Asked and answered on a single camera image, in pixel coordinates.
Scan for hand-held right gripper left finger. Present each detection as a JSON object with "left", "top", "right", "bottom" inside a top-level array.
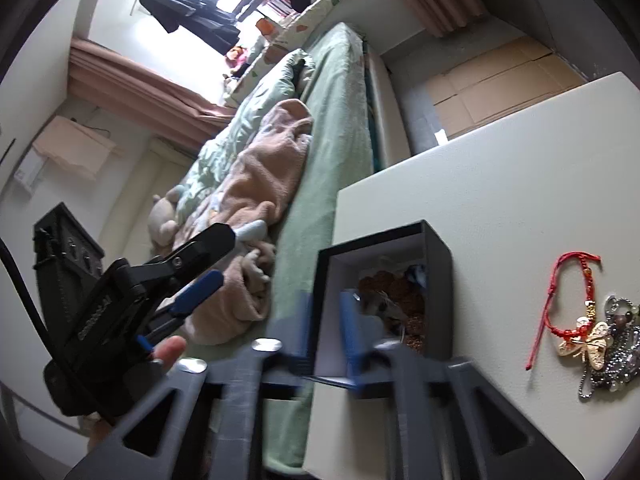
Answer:
[{"left": 62, "top": 290, "right": 321, "bottom": 480}]

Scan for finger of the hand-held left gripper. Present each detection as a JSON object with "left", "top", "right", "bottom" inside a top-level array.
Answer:
[
  {"left": 144, "top": 269, "right": 224, "bottom": 345},
  {"left": 144, "top": 222, "right": 237, "bottom": 288}
]

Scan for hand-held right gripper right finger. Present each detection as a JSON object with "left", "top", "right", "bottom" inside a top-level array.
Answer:
[{"left": 339, "top": 290, "right": 586, "bottom": 480}]

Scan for pile of beaded jewelry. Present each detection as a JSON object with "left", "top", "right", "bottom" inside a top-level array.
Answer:
[{"left": 357, "top": 264, "right": 429, "bottom": 354}]

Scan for black jewelry box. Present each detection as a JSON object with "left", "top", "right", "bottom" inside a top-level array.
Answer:
[{"left": 312, "top": 219, "right": 456, "bottom": 387}]

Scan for red string bracelet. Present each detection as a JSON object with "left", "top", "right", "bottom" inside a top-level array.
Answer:
[{"left": 526, "top": 252, "right": 602, "bottom": 372}]

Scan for gold butterfly pendant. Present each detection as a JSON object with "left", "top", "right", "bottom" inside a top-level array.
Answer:
[{"left": 557, "top": 316, "right": 624, "bottom": 369}]

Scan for silver ball chain necklace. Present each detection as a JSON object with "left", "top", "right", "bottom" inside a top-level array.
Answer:
[{"left": 577, "top": 295, "right": 640, "bottom": 402}]

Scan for person's left hand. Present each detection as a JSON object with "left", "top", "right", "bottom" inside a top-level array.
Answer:
[{"left": 149, "top": 335, "right": 189, "bottom": 368}]

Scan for beige plush toy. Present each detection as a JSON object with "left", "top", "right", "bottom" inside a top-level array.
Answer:
[{"left": 147, "top": 185, "right": 189, "bottom": 249}]

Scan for cream padded headboard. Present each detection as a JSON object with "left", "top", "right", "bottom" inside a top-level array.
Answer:
[{"left": 97, "top": 137, "right": 198, "bottom": 261}]

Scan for pink fleece blanket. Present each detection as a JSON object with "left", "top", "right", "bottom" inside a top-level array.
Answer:
[{"left": 172, "top": 99, "right": 316, "bottom": 346}]

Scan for pale green printed duvet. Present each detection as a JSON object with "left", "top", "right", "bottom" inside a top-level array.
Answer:
[{"left": 175, "top": 49, "right": 316, "bottom": 231}]

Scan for pale pink hanging cloth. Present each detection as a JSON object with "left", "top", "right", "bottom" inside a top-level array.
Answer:
[{"left": 32, "top": 115, "right": 119, "bottom": 182}]

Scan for white air conditioner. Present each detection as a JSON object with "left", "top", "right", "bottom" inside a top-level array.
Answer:
[{"left": 12, "top": 152, "right": 51, "bottom": 194}]

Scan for bed with green sheet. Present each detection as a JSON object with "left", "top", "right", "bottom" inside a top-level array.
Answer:
[{"left": 175, "top": 22, "right": 408, "bottom": 471}]

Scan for pink red plush toy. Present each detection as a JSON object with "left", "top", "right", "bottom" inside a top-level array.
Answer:
[{"left": 225, "top": 46, "right": 251, "bottom": 74}]

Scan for white low table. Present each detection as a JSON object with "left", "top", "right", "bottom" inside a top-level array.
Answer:
[{"left": 302, "top": 72, "right": 640, "bottom": 480}]

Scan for black hanging coat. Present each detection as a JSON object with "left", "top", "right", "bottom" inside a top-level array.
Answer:
[{"left": 137, "top": 0, "right": 242, "bottom": 56}]

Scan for small grey folding table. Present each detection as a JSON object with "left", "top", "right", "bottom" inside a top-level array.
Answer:
[{"left": 235, "top": 0, "right": 282, "bottom": 24}]

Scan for printed window seat cushion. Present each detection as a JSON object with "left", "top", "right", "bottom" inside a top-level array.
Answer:
[{"left": 222, "top": 0, "right": 374, "bottom": 109}]

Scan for flattened cardboard sheets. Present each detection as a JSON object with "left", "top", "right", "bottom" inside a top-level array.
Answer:
[{"left": 425, "top": 35, "right": 587, "bottom": 141}]

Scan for dark grey wardrobe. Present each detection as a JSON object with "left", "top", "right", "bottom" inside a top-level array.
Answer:
[{"left": 460, "top": 0, "right": 640, "bottom": 86}]

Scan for black cable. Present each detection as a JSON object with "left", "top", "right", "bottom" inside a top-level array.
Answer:
[{"left": 0, "top": 237, "right": 56, "bottom": 361}]

